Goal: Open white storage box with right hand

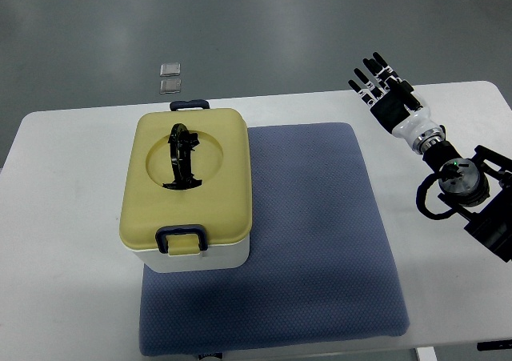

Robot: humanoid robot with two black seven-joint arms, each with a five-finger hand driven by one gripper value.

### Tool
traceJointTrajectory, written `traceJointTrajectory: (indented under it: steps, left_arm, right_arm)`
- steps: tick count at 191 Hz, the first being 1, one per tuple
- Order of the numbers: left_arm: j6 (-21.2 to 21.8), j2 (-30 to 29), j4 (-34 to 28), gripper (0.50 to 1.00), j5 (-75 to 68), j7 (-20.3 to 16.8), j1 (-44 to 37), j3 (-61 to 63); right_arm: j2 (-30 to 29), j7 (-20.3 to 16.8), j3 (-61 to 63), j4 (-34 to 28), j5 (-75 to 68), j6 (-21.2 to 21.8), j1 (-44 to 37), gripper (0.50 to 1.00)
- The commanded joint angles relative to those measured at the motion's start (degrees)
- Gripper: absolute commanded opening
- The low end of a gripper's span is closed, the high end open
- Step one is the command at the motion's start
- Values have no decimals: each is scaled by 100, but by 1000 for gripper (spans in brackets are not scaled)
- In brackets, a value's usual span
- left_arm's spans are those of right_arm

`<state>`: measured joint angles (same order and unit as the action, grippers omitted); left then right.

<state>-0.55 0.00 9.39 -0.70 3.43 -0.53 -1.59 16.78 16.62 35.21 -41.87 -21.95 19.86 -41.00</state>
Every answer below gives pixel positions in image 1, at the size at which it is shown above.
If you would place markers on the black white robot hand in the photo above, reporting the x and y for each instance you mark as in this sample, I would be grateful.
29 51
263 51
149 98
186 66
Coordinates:
391 101

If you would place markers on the lower metal floor plate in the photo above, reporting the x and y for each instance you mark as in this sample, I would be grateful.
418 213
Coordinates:
170 86

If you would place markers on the metal floor plate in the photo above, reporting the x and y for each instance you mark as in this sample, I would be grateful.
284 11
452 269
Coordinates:
170 69
170 86

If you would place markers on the white storage box base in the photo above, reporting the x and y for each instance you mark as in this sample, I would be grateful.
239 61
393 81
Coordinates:
221 256

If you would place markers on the yellow storage box lid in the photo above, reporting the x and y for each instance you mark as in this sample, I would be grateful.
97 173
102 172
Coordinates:
188 186

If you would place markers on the black table bracket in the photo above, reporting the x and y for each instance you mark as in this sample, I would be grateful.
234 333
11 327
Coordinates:
498 345

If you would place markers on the blue quilted mat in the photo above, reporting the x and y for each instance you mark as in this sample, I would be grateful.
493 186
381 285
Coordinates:
320 267

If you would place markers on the upper metal floor plate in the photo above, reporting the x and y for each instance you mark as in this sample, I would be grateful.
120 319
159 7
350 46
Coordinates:
170 69

